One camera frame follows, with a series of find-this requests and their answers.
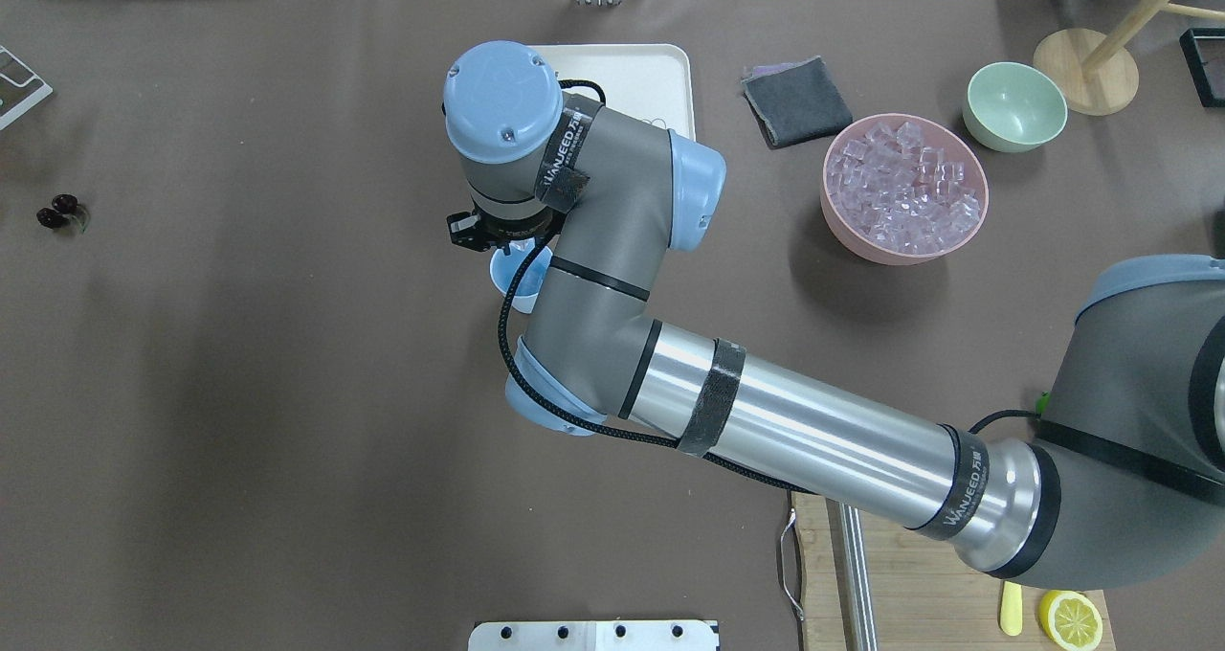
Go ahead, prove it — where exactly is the dark red cherry pair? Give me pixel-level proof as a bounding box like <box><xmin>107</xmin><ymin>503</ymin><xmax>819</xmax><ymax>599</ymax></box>
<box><xmin>36</xmin><ymin>192</ymin><xmax>89</xmax><ymax>233</ymax></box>

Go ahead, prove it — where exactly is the lemon half slice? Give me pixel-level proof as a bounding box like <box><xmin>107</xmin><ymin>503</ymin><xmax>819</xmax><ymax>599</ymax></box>
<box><xmin>1038</xmin><ymin>590</ymin><xmax>1105</xmax><ymax>650</ymax></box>

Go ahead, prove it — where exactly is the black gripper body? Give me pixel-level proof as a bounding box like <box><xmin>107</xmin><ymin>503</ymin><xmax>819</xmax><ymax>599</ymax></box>
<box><xmin>446</xmin><ymin>208</ymin><xmax>557</xmax><ymax>253</ymax></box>

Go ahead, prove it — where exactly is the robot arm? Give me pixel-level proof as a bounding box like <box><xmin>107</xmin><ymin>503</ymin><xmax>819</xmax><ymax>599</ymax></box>
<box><xmin>442</xmin><ymin>40</ymin><xmax>1223</xmax><ymax>590</ymax></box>

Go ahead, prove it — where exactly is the grey folded cloth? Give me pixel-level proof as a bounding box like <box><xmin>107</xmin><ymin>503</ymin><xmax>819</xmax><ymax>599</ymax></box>
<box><xmin>741</xmin><ymin>55</ymin><xmax>853</xmax><ymax>150</ymax></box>

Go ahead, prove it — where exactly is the wooden cutting board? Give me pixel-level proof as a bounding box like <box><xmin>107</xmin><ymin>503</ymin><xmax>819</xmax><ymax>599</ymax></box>
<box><xmin>791</xmin><ymin>493</ymin><xmax>1058</xmax><ymax>650</ymax></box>

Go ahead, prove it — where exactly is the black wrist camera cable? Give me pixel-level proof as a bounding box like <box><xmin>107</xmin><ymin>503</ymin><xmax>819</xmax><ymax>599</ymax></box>
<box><xmin>499</xmin><ymin>78</ymin><xmax>1044</xmax><ymax>495</ymax></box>

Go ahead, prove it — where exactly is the black glass tray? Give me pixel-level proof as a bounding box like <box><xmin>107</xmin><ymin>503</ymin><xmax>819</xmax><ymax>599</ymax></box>
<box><xmin>1178</xmin><ymin>28</ymin><xmax>1224</xmax><ymax>107</ymax></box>

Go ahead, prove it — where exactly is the pink bowl of ice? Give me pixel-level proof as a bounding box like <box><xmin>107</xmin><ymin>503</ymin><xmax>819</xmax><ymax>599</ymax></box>
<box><xmin>821</xmin><ymin>113</ymin><xmax>990</xmax><ymax>266</ymax></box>

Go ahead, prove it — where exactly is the yellow plastic knife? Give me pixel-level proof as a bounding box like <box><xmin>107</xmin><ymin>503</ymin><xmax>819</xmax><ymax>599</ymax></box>
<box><xmin>997</xmin><ymin>581</ymin><xmax>1025</xmax><ymax>638</ymax></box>

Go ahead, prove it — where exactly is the wooden cup tree stand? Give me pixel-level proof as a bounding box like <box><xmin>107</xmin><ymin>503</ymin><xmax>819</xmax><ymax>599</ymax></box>
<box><xmin>1033</xmin><ymin>0</ymin><xmax>1223</xmax><ymax>116</ymax></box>

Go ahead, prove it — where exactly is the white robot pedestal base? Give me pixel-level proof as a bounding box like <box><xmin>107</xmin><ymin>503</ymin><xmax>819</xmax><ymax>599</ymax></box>
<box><xmin>467</xmin><ymin>619</ymin><xmax>723</xmax><ymax>650</ymax></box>

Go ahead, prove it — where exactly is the light blue plastic cup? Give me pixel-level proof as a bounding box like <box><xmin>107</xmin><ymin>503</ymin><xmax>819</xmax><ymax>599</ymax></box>
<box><xmin>489</xmin><ymin>239</ymin><xmax>554</xmax><ymax>315</ymax></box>

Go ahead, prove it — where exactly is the mint green bowl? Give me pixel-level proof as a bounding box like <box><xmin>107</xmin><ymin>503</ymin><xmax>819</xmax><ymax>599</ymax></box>
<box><xmin>962</xmin><ymin>61</ymin><xmax>1069</xmax><ymax>153</ymax></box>

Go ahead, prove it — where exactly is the steel muddler black tip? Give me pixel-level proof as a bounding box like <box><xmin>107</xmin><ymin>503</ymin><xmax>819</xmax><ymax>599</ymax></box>
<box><xmin>835</xmin><ymin>503</ymin><xmax>880</xmax><ymax>650</ymax></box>

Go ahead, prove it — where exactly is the cream rabbit serving tray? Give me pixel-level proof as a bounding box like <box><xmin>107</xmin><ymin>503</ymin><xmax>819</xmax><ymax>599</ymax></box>
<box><xmin>532</xmin><ymin>43</ymin><xmax>699</xmax><ymax>140</ymax></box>

